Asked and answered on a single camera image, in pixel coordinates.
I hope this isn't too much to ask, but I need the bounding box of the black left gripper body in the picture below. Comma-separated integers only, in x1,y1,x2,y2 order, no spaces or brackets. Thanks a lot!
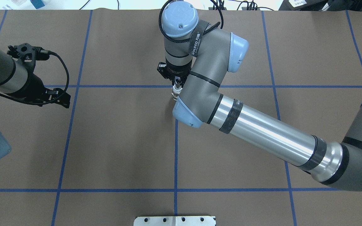
18,73,57,105

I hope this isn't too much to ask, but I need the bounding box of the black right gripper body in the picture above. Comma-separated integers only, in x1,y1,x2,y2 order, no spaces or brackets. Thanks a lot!
157,62,190,86

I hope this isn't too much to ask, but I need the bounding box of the white PPR valve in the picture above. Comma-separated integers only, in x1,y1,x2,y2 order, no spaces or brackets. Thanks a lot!
172,84,183,101

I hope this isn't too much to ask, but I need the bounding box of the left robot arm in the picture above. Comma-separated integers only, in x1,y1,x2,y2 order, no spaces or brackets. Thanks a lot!
0,43,71,159

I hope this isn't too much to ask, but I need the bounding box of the teal box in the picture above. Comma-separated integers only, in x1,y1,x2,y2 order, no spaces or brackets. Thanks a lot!
30,0,46,9

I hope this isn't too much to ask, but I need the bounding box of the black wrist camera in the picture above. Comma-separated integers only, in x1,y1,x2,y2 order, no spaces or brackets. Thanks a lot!
6,43,51,62

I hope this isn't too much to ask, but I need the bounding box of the white metal base plate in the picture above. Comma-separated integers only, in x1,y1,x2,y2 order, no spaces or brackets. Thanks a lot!
133,216,217,226

